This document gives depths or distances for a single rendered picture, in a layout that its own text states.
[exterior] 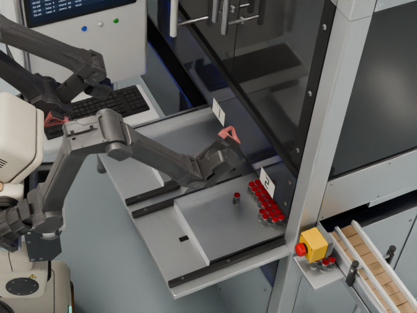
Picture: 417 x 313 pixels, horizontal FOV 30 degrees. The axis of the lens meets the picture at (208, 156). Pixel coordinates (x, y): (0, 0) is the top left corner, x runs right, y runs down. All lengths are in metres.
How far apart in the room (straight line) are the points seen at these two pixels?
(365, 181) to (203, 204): 0.54
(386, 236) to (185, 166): 0.96
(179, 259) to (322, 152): 0.60
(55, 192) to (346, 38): 0.80
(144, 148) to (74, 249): 1.71
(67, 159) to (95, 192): 1.91
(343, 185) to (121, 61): 1.08
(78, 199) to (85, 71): 1.51
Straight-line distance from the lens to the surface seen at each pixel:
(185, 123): 2.79
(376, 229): 2.66
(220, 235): 2.48
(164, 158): 1.95
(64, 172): 1.88
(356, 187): 2.36
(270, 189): 2.44
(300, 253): 2.33
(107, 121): 1.79
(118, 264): 3.47
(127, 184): 2.61
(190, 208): 2.54
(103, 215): 3.64
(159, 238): 2.47
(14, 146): 2.09
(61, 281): 3.12
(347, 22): 1.82
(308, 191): 2.23
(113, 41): 2.91
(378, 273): 2.43
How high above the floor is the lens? 2.88
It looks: 48 degrees down
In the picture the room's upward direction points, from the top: 5 degrees clockwise
